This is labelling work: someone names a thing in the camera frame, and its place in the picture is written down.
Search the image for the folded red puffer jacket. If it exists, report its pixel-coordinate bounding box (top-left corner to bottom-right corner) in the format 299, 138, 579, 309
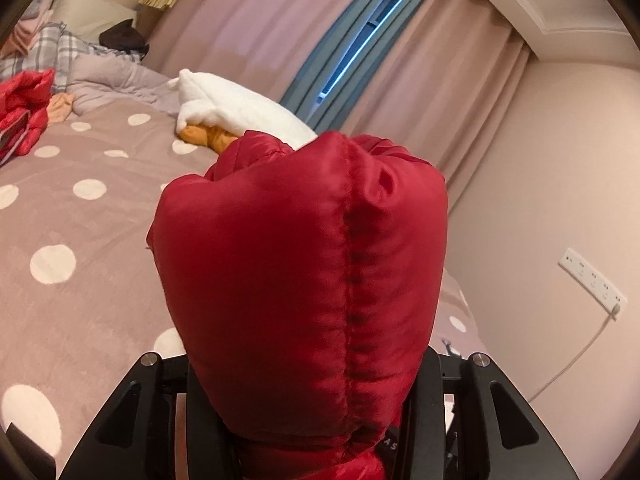
0, 68, 54, 165

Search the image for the grey-blue inner curtain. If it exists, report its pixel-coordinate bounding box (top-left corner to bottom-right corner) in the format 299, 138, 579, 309
280, 0, 425, 132

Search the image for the grey folded garment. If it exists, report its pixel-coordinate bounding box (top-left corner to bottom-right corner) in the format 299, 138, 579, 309
21, 0, 53, 20

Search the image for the black garment on bed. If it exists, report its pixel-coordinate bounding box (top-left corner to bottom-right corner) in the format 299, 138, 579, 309
99, 18, 150, 56

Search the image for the pink folded clothes pile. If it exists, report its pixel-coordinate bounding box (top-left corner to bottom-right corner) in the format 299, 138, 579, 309
1, 2, 52, 58

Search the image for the polka dot brown bedspread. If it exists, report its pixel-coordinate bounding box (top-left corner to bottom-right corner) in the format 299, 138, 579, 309
1, 100, 485, 479

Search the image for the pink curtain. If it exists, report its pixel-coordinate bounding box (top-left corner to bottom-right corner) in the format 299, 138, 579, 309
145, 0, 529, 200

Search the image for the red puffer jacket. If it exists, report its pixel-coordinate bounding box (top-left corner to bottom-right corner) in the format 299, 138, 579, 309
146, 131, 448, 479
0, 68, 54, 165

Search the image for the sage green pillow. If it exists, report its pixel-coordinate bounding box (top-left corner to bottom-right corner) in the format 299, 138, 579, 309
51, 0, 137, 44

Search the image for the grey lavender quilt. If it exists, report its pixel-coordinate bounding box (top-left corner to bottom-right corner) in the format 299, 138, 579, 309
65, 54, 179, 116

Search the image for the plaid grey pillow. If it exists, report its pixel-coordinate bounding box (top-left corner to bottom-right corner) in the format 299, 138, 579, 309
1, 23, 143, 93

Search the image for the white wall power strip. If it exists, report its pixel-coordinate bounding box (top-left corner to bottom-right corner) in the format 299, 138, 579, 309
558, 248, 628, 321

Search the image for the white plush goose toy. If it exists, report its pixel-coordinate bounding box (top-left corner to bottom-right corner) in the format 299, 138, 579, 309
166, 68, 317, 153

